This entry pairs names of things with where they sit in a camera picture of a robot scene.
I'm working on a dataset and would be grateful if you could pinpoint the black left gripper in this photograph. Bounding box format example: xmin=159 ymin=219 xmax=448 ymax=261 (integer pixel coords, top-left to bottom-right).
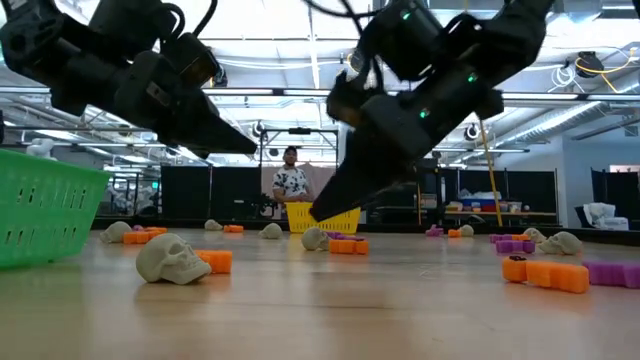
xmin=112 ymin=49 xmax=258 ymax=161

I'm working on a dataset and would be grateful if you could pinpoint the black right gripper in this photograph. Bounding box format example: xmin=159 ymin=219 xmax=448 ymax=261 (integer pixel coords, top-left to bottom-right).
xmin=308 ymin=69 xmax=505 ymax=224

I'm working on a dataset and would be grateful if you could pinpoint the black partition panel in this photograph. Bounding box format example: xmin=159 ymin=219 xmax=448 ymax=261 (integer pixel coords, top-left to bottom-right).
xmin=211 ymin=165 xmax=262 ymax=220
xmin=160 ymin=165 xmax=211 ymax=220

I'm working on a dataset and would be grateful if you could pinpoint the black monitor cart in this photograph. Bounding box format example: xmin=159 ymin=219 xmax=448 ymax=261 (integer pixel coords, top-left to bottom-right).
xmin=369 ymin=164 xmax=442 ymax=225

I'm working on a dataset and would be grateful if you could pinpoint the pink curtain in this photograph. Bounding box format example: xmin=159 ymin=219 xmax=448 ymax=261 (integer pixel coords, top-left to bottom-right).
xmin=262 ymin=163 xmax=337 ymax=220

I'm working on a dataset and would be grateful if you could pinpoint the yellow plastic basket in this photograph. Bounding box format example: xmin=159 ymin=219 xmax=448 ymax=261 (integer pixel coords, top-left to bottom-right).
xmin=284 ymin=201 xmax=362 ymax=235

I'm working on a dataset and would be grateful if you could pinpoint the person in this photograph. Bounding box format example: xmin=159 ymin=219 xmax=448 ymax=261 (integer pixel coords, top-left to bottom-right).
xmin=271 ymin=145 xmax=315 ymax=204

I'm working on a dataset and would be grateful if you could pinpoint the wide black partition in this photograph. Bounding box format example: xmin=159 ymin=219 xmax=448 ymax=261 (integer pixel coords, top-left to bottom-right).
xmin=442 ymin=168 xmax=560 ymax=214

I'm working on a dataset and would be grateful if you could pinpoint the wooden workbench with bins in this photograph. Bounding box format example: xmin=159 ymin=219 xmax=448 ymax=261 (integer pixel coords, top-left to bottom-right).
xmin=443 ymin=209 xmax=558 ymax=227

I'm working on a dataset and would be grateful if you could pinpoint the white robot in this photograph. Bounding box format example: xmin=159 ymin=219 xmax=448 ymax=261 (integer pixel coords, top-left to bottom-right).
xmin=24 ymin=138 xmax=60 ymax=162

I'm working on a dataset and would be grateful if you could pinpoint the green plastic basket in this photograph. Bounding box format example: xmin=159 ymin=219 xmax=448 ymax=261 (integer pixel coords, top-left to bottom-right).
xmin=0 ymin=148 xmax=112 ymax=270

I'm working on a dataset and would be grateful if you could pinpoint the white bagged bundle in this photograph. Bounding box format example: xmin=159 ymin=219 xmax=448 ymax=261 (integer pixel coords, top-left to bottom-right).
xmin=582 ymin=201 xmax=630 ymax=232

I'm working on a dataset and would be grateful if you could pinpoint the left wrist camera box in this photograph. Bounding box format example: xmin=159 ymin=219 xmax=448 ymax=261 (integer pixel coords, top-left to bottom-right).
xmin=160 ymin=32 xmax=222 ymax=90

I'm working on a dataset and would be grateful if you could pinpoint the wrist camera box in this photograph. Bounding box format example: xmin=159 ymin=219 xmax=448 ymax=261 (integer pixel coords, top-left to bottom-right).
xmin=160 ymin=32 xmax=222 ymax=90
xmin=325 ymin=69 xmax=375 ymax=129

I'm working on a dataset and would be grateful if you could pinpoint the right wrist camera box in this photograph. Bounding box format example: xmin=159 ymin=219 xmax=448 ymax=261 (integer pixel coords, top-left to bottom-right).
xmin=325 ymin=69 xmax=375 ymax=129

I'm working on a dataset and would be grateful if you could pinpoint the black camera rig frame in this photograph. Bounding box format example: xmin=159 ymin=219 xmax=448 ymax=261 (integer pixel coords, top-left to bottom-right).
xmin=257 ymin=127 xmax=340 ymax=221

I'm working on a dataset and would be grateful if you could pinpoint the yellow hanging cable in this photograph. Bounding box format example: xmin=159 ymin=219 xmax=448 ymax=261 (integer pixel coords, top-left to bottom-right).
xmin=477 ymin=118 xmax=504 ymax=228

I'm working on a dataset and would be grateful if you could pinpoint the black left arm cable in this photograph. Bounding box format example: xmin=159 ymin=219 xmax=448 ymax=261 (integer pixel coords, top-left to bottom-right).
xmin=162 ymin=0 xmax=220 ymax=41

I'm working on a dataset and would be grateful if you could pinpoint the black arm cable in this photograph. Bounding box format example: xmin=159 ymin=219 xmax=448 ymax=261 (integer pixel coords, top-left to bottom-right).
xmin=302 ymin=0 xmax=389 ymax=94
xmin=162 ymin=0 xmax=220 ymax=41

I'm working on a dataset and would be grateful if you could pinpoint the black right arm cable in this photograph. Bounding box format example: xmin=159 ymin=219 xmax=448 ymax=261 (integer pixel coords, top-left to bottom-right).
xmin=302 ymin=0 xmax=389 ymax=94

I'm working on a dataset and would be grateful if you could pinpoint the ceiling reel with yellow cord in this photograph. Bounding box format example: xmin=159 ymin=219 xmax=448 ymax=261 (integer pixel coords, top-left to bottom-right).
xmin=573 ymin=47 xmax=640 ymax=95

